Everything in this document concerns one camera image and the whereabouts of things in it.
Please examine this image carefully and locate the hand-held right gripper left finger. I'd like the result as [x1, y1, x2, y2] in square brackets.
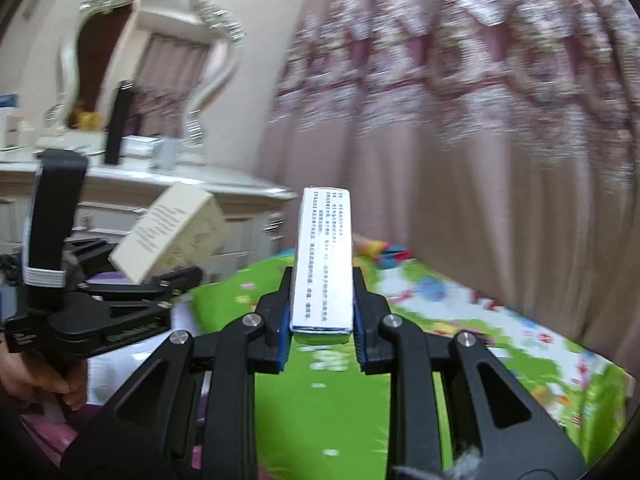
[102, 266, 296, 480]

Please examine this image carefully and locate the person's left hand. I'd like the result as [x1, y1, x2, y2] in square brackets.
[0, 347, 89, 412]

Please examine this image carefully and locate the slim white text-printed box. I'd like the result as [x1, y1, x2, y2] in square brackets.
[290, 186, 357, 345]

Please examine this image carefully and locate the pink cloth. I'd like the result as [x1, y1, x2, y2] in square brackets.
[15, 400, 91, 468]

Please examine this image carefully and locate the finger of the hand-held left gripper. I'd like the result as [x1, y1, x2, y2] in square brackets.
[79, 266, 204, 304]
[64, 239, 120, 282]

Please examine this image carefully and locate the printed cartoon blanket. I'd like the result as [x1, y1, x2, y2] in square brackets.
[192, 239, 629, 480]

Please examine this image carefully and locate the black upright stand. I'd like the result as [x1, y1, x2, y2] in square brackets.
[103, 80, 136, 166]

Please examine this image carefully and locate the white dresser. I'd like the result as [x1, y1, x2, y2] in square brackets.
[0, 147, 297, 306]

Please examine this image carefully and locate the pink curtain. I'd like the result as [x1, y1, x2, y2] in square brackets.
[254, 0, 640, 372]

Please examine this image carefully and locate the small white carton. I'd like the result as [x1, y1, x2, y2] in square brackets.
[1, 112, 35, 150]

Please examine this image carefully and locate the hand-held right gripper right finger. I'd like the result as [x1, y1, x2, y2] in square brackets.
[352, 266, 587, 480]

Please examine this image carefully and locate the grey cup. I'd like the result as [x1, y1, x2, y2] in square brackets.
[152, 137, 179, 169]

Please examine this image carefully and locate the silver ornate framed mirror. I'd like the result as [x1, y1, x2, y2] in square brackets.
[44, 0, 247, 145]

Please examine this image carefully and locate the beige box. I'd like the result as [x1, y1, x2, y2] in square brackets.
[108, 182, 227, 284]

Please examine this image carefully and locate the yellow object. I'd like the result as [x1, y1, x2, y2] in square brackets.
[74, 109, 109, 132]

